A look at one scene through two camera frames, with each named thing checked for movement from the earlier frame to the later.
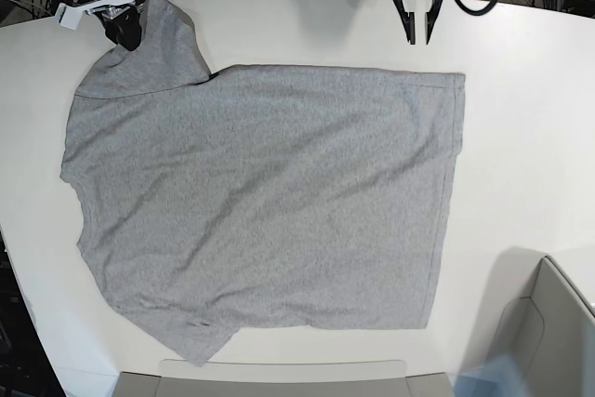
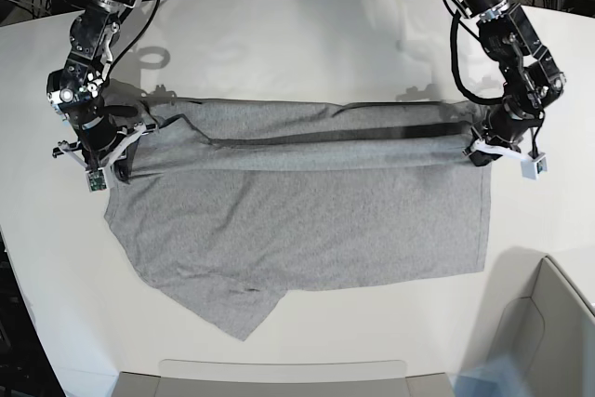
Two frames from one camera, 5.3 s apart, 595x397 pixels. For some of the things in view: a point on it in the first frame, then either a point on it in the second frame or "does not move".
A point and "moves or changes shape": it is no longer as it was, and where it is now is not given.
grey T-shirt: [257, 198] moves or changes shape
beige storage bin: [535, 315] does not move
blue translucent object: [502, 377] does not move
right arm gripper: [122, 25] to [105, 139]
